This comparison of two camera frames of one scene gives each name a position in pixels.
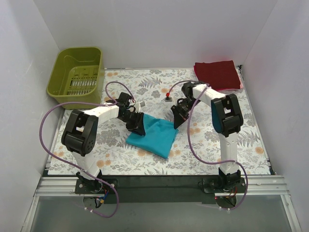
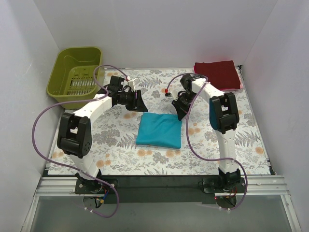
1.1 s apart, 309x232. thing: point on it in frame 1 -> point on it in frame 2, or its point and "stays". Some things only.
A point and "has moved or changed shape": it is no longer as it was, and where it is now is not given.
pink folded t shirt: [241, 85] stays
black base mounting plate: [162, 189] stays
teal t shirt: [160, 137] has moved or changed shape
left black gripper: [134, 121] -> [134, 100]
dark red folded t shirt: [219, 76] stays
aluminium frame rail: [58, 186] stays
